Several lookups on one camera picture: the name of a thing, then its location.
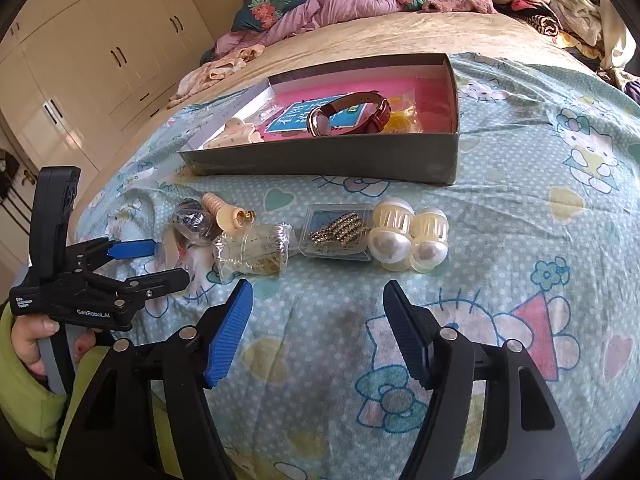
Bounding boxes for pile of mixed clothes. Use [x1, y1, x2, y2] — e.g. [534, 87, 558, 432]
[492, 0, 604, 62]

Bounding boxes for dark beads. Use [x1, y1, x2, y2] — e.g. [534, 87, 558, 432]
[170, 200, 220, 245]

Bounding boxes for floral dark blue pillow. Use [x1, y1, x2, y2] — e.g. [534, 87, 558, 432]
[231, 0, 307, 32]

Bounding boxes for Hello Kitty blue blanket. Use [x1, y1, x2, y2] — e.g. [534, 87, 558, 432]
[74, 52, 640, 480]

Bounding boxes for purple quilt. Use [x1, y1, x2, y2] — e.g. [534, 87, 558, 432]
[213, 0, 402, 60]

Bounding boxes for pink fuzzy garment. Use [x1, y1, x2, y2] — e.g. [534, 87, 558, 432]
[422, 0, 498, 14]

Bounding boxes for person's left hand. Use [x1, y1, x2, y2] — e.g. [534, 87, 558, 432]
[10, 314, 98, 378]

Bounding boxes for pearl cream hair claw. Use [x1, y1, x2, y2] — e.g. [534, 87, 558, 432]
[367, 197, 449, 273]

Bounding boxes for yellow item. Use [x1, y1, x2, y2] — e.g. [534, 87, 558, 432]
[382, 90, 421, 133]

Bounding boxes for peach baby clothes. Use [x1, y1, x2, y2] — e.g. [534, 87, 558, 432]
[167, 44, 265, 108]

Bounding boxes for brown leather bracelet watch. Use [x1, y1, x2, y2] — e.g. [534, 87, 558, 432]
[306, 91, 390, 138]

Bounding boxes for cream cloud hair claw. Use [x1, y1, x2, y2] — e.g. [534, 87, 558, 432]
[202, 117, 264, 150]

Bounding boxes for green left sleeve forearm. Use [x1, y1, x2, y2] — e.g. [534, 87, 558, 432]
[1, 308, 67, 479]

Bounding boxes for cream curtain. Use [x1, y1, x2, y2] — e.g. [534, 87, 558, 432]
[596, 0, 639, 92]

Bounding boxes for beige spiral hair tie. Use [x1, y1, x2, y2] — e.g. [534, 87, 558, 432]
[200, 192, 257, 234]

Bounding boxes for grey cardboard box tray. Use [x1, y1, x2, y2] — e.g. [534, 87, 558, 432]
[180, 53, 459, 185]

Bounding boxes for clear box with rhinestone clips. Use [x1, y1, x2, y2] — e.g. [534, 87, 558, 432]
[299, 204, 373, 262]

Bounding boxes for cream wardrobe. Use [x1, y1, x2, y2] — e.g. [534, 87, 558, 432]
[1, 0, 213, 193]

